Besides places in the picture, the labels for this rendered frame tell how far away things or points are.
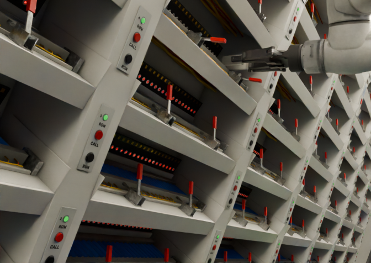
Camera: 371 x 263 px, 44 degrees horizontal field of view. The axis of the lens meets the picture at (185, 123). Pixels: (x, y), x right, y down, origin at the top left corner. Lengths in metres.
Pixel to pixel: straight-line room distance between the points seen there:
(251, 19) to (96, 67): 0.58
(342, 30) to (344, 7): 0.06
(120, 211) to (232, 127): 0.58
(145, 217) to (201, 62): 0.38
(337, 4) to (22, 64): 0.81
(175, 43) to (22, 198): 0.45
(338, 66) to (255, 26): 0.25
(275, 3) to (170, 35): 0.65
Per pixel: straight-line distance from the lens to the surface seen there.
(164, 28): 0.95
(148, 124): 0.97
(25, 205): 0.79
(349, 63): 1.24
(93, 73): 0.83
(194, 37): 1.07
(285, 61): 1.30
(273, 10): 1.55
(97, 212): 0.93
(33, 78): 0.73
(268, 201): 2.10
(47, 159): 0.84
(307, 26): 1.73
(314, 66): 1.26
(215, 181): 1.43
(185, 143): 1.12
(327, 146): 2.81
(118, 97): 0.86
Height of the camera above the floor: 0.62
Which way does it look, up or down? 6 degrees up
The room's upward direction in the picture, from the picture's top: 20 degrees clockwise
